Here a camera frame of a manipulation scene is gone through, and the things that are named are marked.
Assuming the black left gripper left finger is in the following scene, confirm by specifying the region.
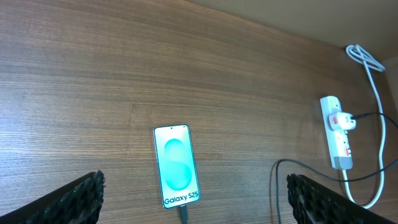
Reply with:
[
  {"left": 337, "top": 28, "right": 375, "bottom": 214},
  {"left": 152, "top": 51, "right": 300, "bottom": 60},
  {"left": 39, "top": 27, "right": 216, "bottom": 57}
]
[{"left": 1, "top": 170, "right": 105, "bottom": 224}]

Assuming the Galaxy S25 smartphone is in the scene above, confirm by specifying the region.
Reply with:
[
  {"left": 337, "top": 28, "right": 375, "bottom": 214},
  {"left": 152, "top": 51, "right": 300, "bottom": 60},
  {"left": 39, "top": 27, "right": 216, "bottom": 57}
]
[{"left": 153, "top": 124, "right": 201, "bottom": 209}]

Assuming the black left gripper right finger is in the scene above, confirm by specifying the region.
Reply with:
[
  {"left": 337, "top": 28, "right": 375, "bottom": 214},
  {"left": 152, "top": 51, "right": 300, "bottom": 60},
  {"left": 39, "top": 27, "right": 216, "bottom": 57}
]
[{"left": 287, "top": 174, "right": 394, "bottom": 224}]

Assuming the white power strip cord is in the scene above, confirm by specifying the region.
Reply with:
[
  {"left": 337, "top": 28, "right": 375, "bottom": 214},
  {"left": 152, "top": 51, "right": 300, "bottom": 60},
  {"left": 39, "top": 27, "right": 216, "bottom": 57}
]
[{"left": 340, "top": 44, "right": 387, "bottom": 210}]

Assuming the white power strip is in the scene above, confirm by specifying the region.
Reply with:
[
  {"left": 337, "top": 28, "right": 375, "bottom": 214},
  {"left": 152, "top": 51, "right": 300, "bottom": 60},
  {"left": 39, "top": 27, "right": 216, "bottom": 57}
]
[{"left": 320, "top": 96, "right": 353, "bottom": 170}]

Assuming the black USB charging cable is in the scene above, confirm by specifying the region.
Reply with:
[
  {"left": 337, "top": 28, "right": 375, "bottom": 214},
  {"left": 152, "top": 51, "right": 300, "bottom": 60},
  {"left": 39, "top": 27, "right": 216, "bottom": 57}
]
[{"left": 178, "top": 111, "right": 398, "bottom": 224}]

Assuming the white USB charger plug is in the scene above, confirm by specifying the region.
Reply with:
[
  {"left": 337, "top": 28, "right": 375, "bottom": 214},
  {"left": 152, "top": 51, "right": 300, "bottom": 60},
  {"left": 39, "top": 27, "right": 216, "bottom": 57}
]
[{"left": 328, "top": 111, "right": 356, "bottom": 131}]

